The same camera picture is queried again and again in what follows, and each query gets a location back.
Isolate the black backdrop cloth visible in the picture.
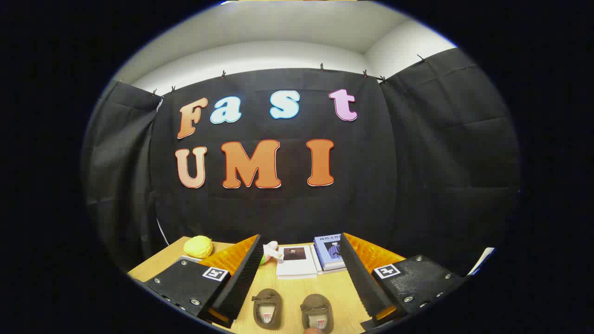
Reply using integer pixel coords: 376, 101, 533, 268
81, 48, 520, 279

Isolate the thin grey book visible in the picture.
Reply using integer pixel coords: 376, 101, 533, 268
310, 245, 347, 275

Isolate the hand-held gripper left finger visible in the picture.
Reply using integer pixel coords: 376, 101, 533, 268
143, 234, 263, 329

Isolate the blue book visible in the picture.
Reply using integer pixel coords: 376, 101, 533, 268
314, 234, 346, 270

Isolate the green plush toy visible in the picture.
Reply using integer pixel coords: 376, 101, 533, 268
261, 241, 284, 265

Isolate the white book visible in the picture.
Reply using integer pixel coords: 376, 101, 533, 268
277, 245, 319, 279

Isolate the yellow plush ball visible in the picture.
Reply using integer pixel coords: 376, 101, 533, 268
183, 236, 214, 259

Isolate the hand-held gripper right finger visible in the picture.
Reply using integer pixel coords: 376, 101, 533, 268
340, 233, 465, 332

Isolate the brown fuzzy shoe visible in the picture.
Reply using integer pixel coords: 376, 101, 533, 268
300, 293, 335, 334
253, 289, 284, 330

